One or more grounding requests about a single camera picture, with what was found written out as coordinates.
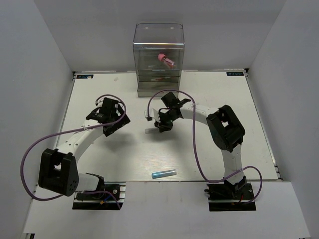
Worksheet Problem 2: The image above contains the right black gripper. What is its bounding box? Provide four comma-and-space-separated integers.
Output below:
155, 111, 179, 132

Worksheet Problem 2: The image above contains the orange capped highlighter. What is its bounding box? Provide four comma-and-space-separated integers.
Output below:
145, 127, 159, 134

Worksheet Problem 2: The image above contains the blue capped highlighter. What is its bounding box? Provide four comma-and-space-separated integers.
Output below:
151, 169, 177, 179

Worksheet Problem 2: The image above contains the pink capped marker tube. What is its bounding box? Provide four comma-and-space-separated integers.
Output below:
158, 53, 176, 69

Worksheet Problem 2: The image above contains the red pen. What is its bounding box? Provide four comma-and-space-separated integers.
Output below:
151, 77, 172, 82

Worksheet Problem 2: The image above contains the purple pen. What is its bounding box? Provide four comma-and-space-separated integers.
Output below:
148, 65, 165, 71

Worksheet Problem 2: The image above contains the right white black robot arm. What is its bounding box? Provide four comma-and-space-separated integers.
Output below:
145, 90, 247, 199

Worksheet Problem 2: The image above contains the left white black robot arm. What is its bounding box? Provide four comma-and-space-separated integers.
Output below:
38, 97, 130, 199

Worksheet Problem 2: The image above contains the clear acrylic drawer organizer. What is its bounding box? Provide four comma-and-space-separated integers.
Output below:
133, 23, 185, 98

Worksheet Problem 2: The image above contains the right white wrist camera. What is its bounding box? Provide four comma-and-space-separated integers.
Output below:
145, 108, 160, 122

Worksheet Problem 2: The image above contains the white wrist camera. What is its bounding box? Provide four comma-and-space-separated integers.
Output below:
145, 108, 160, 122
95, 98, 104, 107

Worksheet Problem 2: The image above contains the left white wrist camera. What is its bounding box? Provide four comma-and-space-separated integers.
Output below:
95, 98, 104, 107

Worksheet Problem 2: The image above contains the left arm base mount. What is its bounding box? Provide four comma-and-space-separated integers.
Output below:
72, 173, 126, 211

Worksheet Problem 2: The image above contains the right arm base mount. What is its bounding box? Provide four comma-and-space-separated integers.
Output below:
204, 183, 256, 212

